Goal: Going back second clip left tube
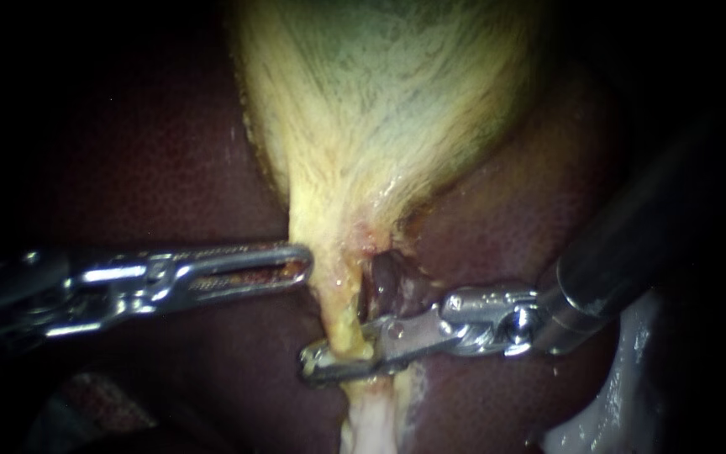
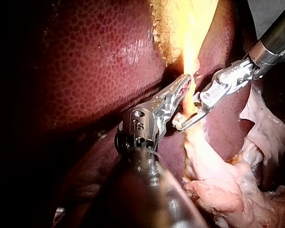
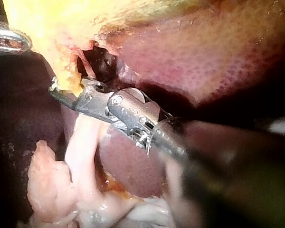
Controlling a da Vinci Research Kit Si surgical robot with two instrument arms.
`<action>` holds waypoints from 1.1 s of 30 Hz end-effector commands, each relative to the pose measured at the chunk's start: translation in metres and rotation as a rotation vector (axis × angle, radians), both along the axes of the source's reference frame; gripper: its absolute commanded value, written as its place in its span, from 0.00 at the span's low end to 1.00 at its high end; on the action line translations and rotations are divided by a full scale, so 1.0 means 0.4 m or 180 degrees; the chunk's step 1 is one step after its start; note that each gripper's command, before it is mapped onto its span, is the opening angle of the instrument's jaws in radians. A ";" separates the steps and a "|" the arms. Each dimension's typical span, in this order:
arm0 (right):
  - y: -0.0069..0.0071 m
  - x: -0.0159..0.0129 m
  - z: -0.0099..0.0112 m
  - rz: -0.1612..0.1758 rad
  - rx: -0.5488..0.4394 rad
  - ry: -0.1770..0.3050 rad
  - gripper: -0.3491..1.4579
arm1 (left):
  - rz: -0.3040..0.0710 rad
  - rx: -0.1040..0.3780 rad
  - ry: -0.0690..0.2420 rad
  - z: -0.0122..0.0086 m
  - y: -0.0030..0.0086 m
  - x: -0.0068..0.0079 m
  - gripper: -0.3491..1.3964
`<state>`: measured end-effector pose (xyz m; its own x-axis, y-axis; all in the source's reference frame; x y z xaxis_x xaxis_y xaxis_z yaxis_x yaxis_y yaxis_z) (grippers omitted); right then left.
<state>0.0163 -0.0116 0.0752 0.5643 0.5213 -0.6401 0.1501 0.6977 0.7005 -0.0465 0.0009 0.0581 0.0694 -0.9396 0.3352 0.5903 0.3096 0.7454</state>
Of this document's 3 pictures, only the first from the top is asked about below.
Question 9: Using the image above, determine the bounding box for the gallbladder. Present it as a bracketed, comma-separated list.
[227, 0, 550, 298]

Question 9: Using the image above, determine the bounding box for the right arm instrument jaw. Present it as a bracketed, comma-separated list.
[299, 309, 447, 370]
[301, 337, 465, 387]

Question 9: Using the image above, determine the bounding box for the dark red liver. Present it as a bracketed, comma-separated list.
[0, 37, 648, 454]

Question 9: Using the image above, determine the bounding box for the thin tube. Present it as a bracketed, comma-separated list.
[312, 249, 374, 392]

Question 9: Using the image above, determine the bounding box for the left arm instrument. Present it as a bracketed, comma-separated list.
[0, 246, 182, 345]

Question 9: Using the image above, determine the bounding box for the left arm instrument jaw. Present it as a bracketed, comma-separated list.
[171, 242, 295, 258]
[167, 245, 315, 314]

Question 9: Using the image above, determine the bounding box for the right arm instrument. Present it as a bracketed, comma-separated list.
[435, 282, 545, 359]

